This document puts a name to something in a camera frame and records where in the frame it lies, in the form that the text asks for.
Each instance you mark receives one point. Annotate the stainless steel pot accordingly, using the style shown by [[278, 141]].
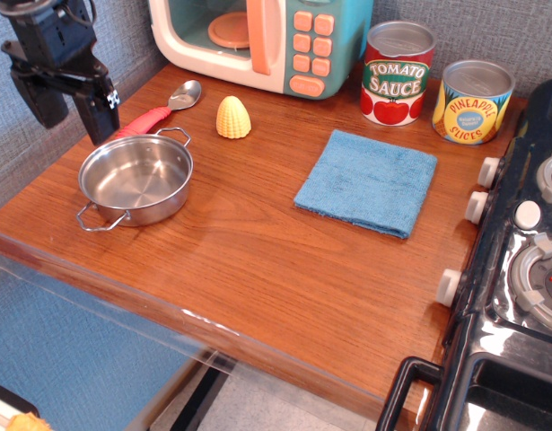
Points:
[[136, 180]]

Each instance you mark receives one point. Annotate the red handled metal spoon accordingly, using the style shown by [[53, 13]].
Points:
[[185, 97]]

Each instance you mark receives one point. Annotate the white stove knob lower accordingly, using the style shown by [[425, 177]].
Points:
[[448, 285]]

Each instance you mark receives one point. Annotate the white stove knob middle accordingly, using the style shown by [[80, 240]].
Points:
[[476, 206]]

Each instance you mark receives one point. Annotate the yellow plastic corn cob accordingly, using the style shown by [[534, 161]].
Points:
[[232, 119]]

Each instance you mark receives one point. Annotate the orange microwave turntable plate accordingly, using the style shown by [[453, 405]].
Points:
[[230, 30]]

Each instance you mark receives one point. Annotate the teal toy microwave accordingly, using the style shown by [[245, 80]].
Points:
[[299, 48]]

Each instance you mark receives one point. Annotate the tomato sauce can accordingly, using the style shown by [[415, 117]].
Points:
[[397, 64]]

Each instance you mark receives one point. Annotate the white stove knob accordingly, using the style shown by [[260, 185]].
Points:
[[476, 206], [448, 285], [488, 171]]

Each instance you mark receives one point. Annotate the pineapple slices can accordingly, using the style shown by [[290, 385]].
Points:
[[472, 101]]

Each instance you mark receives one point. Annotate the black toy stove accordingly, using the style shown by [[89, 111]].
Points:
[[496, 372]]

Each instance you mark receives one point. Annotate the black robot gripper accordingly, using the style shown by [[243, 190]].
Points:
[[54, 52]]

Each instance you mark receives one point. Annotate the yellow object bottom left corner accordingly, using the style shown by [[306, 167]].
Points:
[[27, 422]]

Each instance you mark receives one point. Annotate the blue folded cloth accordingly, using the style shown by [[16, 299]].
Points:
[[368, 183]]

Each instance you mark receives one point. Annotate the white stove knob upper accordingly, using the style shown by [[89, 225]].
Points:
[[488, 171]]

